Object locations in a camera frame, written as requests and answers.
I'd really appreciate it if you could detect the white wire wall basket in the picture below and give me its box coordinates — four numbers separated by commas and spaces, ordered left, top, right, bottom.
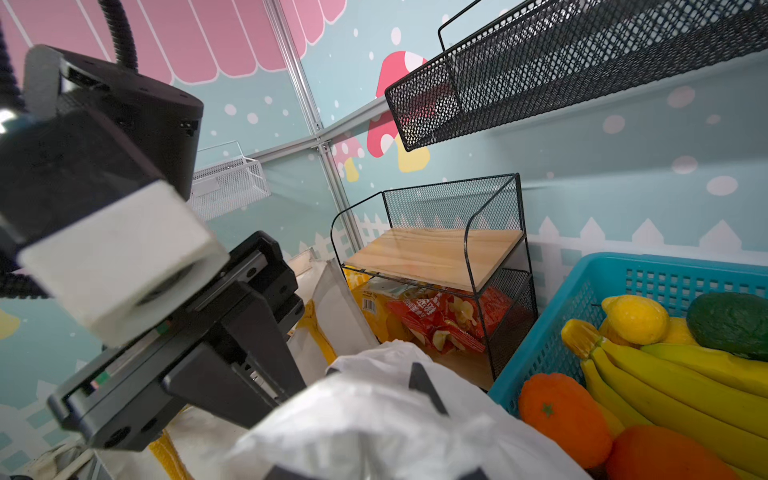
187, 141, 271, 222

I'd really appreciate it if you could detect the white canvas tote bag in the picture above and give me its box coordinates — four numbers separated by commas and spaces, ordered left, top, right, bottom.
96, 248, 379, 479

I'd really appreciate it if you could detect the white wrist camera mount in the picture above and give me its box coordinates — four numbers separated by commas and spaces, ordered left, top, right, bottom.
18, 180, 229, 347

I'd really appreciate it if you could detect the green avocado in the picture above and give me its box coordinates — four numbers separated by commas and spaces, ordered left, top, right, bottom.
686, 292, 767, 361

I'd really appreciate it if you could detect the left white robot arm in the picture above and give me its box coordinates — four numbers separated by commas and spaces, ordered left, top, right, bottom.
1, 1, 305, 451

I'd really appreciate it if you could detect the orange fruit left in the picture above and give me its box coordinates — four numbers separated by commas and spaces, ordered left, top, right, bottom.
518, 373, 613, 470

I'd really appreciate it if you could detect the yellow lemon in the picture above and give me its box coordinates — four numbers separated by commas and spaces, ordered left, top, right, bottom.
601, 295, 670, 345

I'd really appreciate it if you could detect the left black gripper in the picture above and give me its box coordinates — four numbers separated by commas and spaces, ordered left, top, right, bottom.
47, 231, 306, 451

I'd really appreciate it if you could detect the red snack bag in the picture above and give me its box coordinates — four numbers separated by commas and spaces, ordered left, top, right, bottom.
387, 287, 512, 354

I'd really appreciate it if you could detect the black mesh wall basket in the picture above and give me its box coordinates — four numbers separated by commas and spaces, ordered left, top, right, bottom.
385, 1, 767, 150

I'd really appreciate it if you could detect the orange fruit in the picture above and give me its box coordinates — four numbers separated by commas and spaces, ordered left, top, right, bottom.
605, 425, 739, 479
518, 373, 613, 470

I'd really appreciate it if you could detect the white plastic grocery bag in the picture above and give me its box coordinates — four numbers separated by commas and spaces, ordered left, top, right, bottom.
225, 341, 588, 479

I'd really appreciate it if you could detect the teal plastic fruit basket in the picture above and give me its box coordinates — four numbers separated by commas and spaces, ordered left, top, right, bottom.
487, 251, 768, 480

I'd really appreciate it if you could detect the yellow banana bunch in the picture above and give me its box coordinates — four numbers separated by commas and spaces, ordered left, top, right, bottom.
561, 319, 767, 479

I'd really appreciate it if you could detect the yellow snack bag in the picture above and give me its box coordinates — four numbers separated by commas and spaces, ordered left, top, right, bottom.
343, 269, 418, 343

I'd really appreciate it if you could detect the orange fruit right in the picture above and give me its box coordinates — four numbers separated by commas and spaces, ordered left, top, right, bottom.
605, 425, 739, 479

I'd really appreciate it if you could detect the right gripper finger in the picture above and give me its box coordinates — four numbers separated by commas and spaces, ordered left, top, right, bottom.
408, 362, 448, 416

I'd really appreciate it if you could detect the black wire snack shelf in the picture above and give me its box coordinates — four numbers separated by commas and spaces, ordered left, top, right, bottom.
332, 173, 539, 390

